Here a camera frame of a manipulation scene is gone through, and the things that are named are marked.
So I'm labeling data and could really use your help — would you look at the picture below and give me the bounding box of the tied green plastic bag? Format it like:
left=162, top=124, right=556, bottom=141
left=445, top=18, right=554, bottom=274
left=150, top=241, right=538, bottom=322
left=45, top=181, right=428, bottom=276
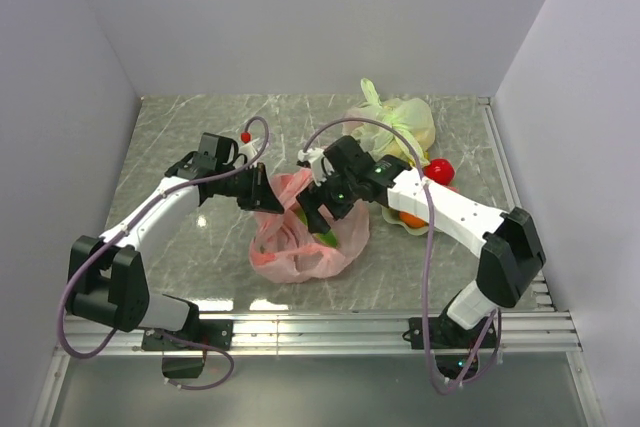
left=342, top=78, right=436, bottom=166

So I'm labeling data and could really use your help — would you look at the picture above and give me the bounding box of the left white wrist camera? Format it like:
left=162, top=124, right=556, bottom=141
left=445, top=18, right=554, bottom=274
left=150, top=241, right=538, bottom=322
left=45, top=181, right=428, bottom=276
left=234, top=132, right=262, bottom=166

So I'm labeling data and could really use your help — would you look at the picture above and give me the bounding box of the pink plastic bag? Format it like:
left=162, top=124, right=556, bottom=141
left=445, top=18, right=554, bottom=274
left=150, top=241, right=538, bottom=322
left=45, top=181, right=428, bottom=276
left=248, top=168, right=370, bottom=283

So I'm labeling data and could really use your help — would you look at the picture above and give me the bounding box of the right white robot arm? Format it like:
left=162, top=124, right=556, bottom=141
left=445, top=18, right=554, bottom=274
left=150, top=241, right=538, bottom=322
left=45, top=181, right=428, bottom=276
left=297, top=136, right=546, bottom=348

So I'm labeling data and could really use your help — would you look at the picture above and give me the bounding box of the fake banana bunch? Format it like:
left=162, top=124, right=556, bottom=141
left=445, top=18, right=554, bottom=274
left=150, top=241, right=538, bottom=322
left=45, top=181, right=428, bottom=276
left=418, top=151, right=431, bottom=166

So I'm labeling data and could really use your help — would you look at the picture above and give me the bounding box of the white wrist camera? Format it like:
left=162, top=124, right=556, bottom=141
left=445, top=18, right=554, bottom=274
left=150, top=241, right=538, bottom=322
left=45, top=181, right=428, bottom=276
left=297, top=147, right=334, bottom=186
left=234, top=132, right=262, bottom=166

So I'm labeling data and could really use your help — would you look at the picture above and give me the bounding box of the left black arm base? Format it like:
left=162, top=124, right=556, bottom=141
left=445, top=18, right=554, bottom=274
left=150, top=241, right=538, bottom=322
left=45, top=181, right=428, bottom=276
left=141, top=319, right=235, bottom=386

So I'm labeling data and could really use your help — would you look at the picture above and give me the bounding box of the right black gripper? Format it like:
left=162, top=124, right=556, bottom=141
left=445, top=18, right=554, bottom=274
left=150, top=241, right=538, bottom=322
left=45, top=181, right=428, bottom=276
left=298, top=164, right=361, bottom=234

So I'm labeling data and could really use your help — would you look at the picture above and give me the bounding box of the fake orange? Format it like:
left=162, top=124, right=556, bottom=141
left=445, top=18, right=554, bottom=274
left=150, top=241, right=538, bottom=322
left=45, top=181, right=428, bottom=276
left=398, top=211, right=428, bottom=229

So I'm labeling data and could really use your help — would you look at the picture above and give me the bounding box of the green wavy fruit plate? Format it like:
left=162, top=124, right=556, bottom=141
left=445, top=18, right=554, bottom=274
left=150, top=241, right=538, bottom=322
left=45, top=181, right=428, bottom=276
left=381, top=206, right=429, bottom=236

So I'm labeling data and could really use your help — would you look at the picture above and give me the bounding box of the aluminium rail frame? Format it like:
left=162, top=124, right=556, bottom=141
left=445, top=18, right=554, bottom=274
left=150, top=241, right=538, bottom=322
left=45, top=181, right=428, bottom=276
left=29, top=95, right=609, bottom=427

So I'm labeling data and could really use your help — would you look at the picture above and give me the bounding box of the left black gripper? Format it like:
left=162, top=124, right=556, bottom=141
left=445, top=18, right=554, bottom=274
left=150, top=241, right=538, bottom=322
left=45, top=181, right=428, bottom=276
left=217, top=162, right=285, bottom=213

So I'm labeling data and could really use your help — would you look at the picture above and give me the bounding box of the fake red apple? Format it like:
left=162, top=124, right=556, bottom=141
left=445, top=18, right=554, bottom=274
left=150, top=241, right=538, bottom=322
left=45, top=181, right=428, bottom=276
left=423, top=158, right=455, bottom=186

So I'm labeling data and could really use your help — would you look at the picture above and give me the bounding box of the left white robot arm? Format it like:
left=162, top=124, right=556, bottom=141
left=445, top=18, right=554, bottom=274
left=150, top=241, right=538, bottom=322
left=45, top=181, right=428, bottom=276
left=64, top=133, right=284, bottom=349

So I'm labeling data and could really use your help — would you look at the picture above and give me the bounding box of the fake watermelon slice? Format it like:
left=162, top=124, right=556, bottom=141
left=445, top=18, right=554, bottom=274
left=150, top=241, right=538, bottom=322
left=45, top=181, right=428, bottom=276
left=294, top=208, right=339, bottom=249

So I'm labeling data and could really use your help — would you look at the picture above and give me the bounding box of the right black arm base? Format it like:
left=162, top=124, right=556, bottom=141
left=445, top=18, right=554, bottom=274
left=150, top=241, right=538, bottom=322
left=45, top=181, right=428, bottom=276
left=402, top=312, right=502, bottom=381

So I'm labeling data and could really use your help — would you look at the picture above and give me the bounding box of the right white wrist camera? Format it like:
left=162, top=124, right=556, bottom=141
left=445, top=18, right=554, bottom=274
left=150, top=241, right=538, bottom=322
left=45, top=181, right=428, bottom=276
left=297, top=147, right=334, bottom=186

